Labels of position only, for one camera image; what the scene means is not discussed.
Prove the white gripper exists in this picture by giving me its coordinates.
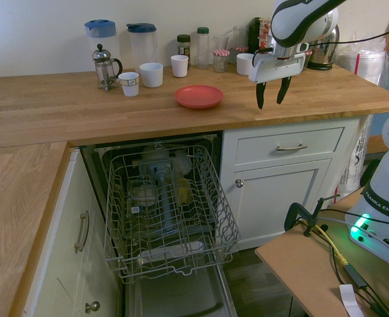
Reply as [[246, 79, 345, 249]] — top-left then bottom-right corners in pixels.
[[248, 48, 306, 110]]

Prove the red plastic plate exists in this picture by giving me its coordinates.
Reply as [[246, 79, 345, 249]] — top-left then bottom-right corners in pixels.
[[174, 85, 225, 110]]

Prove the steel dishwasher door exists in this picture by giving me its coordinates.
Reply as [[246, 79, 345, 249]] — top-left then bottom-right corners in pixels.
[[124, 240, 238, 317]]

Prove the small white cup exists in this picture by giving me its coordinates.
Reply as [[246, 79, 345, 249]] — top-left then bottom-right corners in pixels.
[[236, 53, 256, 76], [170, 54, 189, 79]]

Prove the jar with red checked lid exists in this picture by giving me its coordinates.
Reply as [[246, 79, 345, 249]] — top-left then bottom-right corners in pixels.
[[213, 49, 231, 73], [229, 46, 250, 64], [302, 49, 314, 72]]

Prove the red printed carton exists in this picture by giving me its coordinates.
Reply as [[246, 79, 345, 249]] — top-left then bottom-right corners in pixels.
[[258, 18, 273, 50]]

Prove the black kitchen appliance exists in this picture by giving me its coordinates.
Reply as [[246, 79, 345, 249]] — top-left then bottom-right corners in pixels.
[[246, 17, 263, 53]]

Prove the tall clear glass jar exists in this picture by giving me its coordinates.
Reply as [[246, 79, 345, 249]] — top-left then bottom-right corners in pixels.
[[232, 25, 250, 49]]

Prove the stainless steel kettle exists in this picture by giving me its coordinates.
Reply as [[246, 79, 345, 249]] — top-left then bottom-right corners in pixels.
[[307, 24, 340, 71]]

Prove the cream cabinet drawer front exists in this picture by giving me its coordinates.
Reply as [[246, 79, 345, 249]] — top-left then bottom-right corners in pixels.
[[236, 127, 345, 164]]

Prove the clear drinking glass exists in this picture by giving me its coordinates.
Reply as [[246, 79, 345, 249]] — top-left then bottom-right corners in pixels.
[[213, 35, 229, 52]]

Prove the clear bottle with green lid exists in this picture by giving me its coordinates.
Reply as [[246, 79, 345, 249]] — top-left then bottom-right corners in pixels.
[[195, 26, 211, 69]]

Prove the glass jar with dark lid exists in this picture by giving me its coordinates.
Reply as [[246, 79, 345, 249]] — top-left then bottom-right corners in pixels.
[[176, 34, 192, 66]]

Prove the printed white plastic sack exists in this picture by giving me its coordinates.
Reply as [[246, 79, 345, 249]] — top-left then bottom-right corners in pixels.
[[337, 115, 374, 199]]

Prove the cream cabinet door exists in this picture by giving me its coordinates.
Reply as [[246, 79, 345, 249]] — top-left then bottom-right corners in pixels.
[[232, 158, 334, 249]]

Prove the wide white cup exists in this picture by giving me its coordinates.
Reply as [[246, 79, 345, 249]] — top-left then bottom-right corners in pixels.
[[139, 62, 164, 88]]

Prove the black C clamp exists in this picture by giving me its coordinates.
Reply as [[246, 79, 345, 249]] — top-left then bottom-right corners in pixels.
[[285, 194, 341, 238]]

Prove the pitcher with dark blue lid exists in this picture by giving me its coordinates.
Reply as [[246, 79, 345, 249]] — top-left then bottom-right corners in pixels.
[[125, 22, 158, 69]]

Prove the white cup with patterned rim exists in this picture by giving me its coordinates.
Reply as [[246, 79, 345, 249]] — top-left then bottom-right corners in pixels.
[[118, 71, 139, 97]]

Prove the clear glass food container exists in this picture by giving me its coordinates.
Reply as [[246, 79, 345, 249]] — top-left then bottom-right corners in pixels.
[[126, 180, 159, 216]]

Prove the glass French press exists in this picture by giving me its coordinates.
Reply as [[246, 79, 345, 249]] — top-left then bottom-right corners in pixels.
[[92, 43, 124, 92]]

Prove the brown fibreboard mounting board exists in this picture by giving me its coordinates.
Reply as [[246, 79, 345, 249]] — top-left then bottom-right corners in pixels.
[[254, 188, 389, 317]]

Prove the pitcher with light blue lid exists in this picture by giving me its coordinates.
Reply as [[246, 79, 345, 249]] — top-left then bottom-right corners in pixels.
[[84, 19, 120, 73]]

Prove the white paper label strip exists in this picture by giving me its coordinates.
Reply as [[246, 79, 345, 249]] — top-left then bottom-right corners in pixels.
[[338, 283, 367, 317]]

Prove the metal drawer pull handle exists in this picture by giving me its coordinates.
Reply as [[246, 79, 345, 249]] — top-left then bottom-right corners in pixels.
[[275, 143, 308, 152]]

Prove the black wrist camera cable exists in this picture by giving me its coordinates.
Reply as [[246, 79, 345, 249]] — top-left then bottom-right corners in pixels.
[[252, 27, 389, 67]]

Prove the grey wire dishwasher rack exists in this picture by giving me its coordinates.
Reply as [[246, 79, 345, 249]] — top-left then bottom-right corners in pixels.
[[103, 145, 242, 285]]

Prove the grey cable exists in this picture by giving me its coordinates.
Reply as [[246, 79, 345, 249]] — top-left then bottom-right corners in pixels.
[[316, 216, 389, 265]]

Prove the yellow cable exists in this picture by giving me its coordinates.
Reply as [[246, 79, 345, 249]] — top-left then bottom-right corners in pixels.
[[315, 224, 350, 265]]

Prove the black inline cable adapter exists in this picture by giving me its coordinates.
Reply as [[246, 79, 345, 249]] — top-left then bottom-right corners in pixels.
[[343, 264, 369, 291]]

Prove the metal cabinet bar handle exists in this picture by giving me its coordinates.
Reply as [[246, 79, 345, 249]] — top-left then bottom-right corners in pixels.
[[74, 211, 90, 254]]

